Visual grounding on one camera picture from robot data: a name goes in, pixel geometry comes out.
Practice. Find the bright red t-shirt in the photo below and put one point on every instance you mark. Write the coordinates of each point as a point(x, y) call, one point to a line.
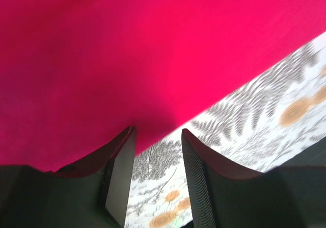
point(75, 73)

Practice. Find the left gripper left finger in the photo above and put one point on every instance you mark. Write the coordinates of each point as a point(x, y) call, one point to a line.
point(90, 192)

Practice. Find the floral patterned table mat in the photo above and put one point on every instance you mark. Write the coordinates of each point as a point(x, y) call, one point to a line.
point(261, 125)

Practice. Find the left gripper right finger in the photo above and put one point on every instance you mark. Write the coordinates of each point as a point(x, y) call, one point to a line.
point(226, 194)

